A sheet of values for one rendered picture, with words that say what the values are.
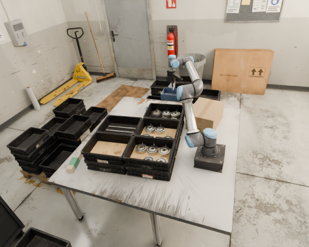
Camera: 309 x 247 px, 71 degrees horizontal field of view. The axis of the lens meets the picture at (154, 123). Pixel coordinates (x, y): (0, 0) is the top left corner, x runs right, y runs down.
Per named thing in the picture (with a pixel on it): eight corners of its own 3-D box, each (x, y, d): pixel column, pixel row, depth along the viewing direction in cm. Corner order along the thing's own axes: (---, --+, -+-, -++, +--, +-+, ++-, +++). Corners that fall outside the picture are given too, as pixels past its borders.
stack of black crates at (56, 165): (65, 156, 303) (60, 143, 290) (83, 160, 294) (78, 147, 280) (45, 177, 274) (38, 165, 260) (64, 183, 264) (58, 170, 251)
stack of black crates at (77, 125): (82, 137, 333) (73, 113, 307) (98, 141, 324) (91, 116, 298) (65, 156, 304) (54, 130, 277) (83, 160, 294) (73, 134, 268)
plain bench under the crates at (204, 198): (233, 150, 306) (240, 108, 265) (221, 274, 187) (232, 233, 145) (131, 133, 356) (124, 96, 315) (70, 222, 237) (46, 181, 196)
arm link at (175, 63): (182, 59, 202) (180, 56, 211) (171, 61, 201) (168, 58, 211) (183, 67, 206) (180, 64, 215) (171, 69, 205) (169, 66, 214)
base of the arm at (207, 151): (219, 147, 197) (220, 139, 191) (215, 159, 187) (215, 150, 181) (204, 143, 204) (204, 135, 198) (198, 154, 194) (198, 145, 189)
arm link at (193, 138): (206, 146, 180) (193, 82, 179) (189, 149, 179) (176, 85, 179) (202, 144, 192) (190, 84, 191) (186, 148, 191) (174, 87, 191)
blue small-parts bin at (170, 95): (183, 94, 231) (182, 88, 226) (179, 101, 220) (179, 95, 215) (165, 92, 237) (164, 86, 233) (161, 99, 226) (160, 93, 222)
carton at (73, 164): (73, 173, 201) (71, 168, 197) (67, 173, 202) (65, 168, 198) (83, 155, 220) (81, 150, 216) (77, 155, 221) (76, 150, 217)
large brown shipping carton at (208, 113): (198, 111, 268) (199, 97, 256) (222, 116, 254) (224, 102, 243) (185, 129, 241) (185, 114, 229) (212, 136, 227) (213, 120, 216)
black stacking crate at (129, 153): (175, 149, 200) (175, 140, 193) (169, 174, 177) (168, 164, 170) (135, 144, 210) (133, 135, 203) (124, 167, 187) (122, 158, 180)
